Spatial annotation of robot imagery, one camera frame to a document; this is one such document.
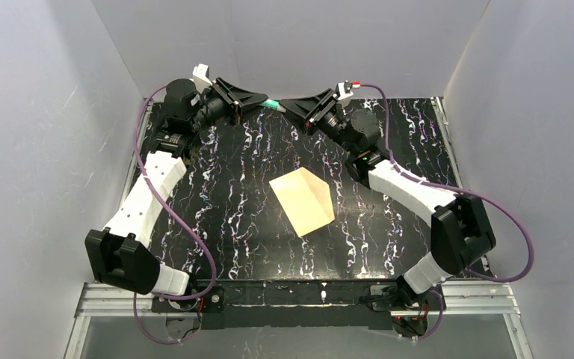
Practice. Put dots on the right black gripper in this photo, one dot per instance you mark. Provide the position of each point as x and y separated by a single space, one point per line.
323 109

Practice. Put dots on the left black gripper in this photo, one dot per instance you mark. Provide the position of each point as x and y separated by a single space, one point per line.
232 102

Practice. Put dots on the green white glue stick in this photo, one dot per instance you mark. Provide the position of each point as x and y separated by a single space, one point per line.
274 105

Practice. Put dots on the cream envelope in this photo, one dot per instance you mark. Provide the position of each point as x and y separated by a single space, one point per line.
305 199

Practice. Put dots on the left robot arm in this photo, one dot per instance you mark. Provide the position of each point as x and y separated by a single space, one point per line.
119 253

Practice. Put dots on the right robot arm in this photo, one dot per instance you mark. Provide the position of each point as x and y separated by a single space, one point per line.
461 233

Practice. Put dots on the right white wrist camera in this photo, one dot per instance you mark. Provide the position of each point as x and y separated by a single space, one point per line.
345 91

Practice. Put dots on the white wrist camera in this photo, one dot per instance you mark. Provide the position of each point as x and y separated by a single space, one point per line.
345 91
200 77

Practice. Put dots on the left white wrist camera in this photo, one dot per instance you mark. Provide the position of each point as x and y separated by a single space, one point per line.
200 77

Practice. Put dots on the aluminium table frame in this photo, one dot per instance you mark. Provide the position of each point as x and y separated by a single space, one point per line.
268 277

